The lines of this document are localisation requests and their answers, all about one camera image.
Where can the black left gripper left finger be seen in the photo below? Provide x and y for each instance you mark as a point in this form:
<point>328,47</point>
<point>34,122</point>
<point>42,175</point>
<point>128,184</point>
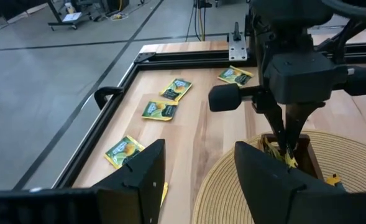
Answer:
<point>123,205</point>

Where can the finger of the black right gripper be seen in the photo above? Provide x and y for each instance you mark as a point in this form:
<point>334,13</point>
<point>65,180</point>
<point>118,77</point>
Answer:
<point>277,124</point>
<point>296,121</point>

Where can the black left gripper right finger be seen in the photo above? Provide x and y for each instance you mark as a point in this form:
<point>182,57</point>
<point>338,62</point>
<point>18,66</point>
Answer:
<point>279,202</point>

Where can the brown wooden tea box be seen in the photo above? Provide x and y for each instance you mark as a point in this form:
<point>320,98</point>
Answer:
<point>310,158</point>

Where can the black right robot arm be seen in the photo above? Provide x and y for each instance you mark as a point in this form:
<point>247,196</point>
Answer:
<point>288,15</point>

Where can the round woven straw placemat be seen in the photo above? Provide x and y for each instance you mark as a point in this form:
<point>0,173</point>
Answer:
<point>220,186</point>

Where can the white paper sheet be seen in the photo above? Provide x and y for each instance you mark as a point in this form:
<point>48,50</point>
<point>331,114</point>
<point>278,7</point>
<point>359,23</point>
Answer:
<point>71,16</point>

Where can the black rolling desk stand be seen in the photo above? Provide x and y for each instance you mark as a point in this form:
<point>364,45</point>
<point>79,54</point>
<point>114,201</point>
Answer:
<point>58,18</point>

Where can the black computer tower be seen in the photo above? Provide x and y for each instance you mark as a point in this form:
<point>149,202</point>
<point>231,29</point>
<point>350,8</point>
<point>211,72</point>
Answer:
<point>117,3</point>

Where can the black partition panel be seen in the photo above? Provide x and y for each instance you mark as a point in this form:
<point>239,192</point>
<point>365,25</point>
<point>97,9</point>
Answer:
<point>15,6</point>

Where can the black metal table frame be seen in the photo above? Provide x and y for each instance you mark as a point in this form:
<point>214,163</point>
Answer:
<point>99,124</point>

